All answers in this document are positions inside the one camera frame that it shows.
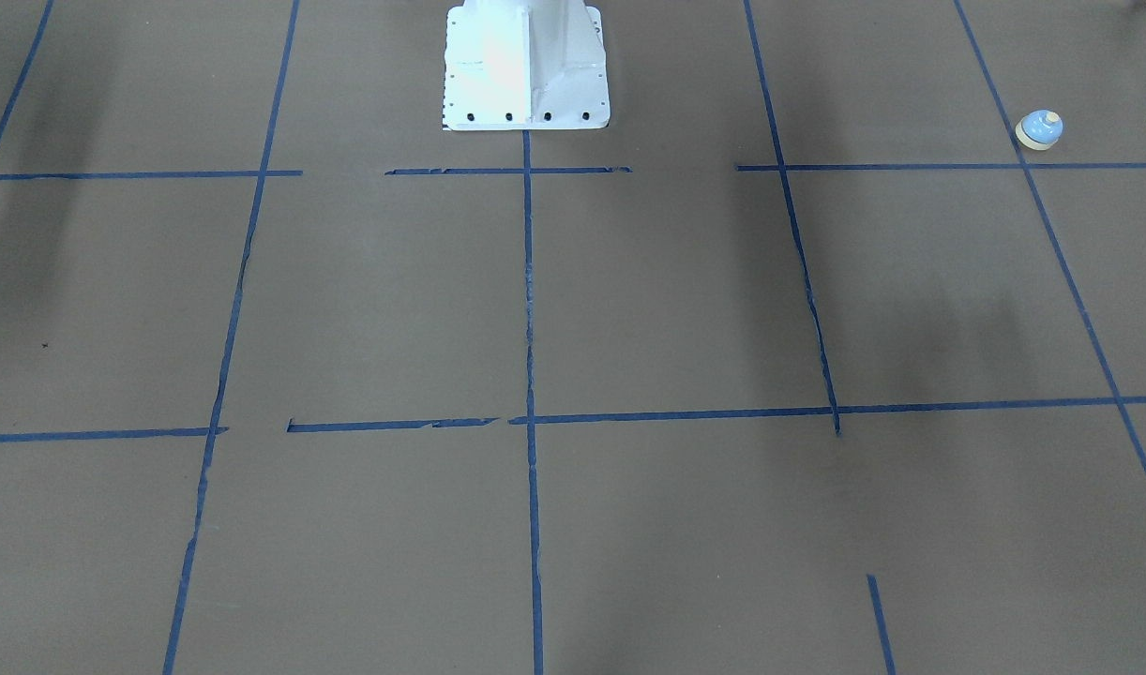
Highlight blue bell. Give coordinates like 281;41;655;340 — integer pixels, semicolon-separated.
1014;110;1063;151

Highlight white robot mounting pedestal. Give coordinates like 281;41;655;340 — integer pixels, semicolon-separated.
442;1;611;132

